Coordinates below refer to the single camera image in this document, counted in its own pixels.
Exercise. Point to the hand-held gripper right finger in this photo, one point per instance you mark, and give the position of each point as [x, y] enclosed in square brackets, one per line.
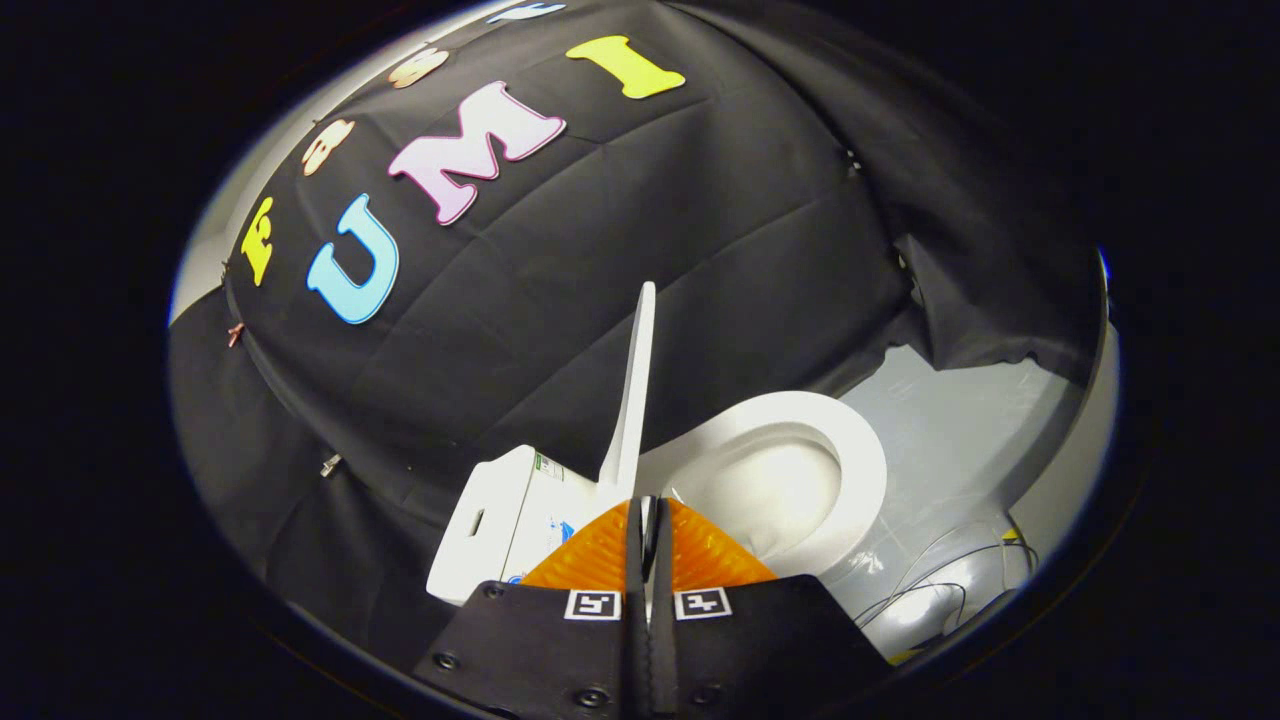
[740, 650]

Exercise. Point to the white toilet lid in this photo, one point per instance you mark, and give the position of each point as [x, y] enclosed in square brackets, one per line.
[632, 400]

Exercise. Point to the silver binder clip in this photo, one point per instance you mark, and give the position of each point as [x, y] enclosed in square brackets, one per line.
[330, 464]

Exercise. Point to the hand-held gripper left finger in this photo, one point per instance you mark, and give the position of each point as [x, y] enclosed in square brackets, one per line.
[560, 650]

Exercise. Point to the white toilet seat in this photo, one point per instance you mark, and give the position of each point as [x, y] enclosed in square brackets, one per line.
[862, 460]

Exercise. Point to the black backdrop cloth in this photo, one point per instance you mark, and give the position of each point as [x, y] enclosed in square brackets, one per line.
[600, 280]

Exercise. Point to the copper binder clip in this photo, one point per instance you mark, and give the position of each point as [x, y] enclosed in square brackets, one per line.
[235, 334]

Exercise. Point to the white ceramic toilet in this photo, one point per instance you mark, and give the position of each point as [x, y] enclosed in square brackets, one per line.
[500, 520]

